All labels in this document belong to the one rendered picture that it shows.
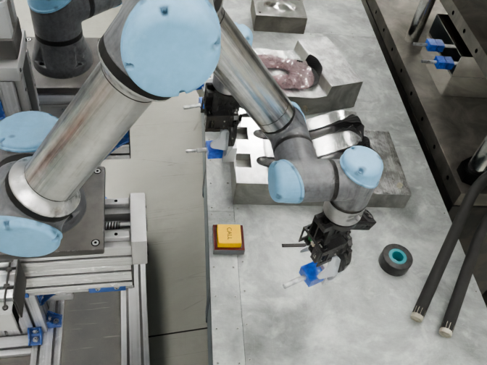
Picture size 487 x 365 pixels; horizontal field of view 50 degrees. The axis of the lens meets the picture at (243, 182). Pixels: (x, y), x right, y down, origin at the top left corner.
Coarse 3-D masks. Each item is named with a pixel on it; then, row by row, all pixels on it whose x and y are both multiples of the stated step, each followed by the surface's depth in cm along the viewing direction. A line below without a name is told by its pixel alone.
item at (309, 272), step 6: (306, 264) 118; (312, 264) 118; (324, 264) 117; (300, 270) 118; (306, 270) 117; (312, 270) 117; (318, 270) 117; (300, 276) 117; (306, 276) 117; (312, 276) 116; (288, 282) 115; (294, 282) 116; (306, 282) 118; (312, 282) 116; (318, 282) 118; (324, 282) 119
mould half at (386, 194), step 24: (312, 120) 158; (336, 120) 154; (240, 144) 148; (264, 144) 150; (336, 144) 149; (384, 144) 160; (240, 168) 142; (264, 168) 144; (384, 168) 154; (240, 192) 142; (264, 192) 142; (384, 192) 147; (408, 192) 148
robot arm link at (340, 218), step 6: (324, 204) 101; (330, 204) 98; (324, 210) 101; (330, 210) 98; (336, 210) 97; (330, 216) 99; (336, 216) 98; (342, 216) 97; (348, 216) 97; (354, 216) 98; (360, 216) 99; (336, 222) 99; (342, 222) 99; (348, 222) 99; (354, 222) 100
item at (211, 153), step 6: (186, 150) 138; (192, 150) 138; (198, 150) 139; (204, 150) 139; (210, 150) 138; (216, 150) 138; (222, 150) 139; (234, 150) 138; (210, 156) 139; (216, 156) 140; (222, 156) 140; (228, 156) 140; (234, 156) 141
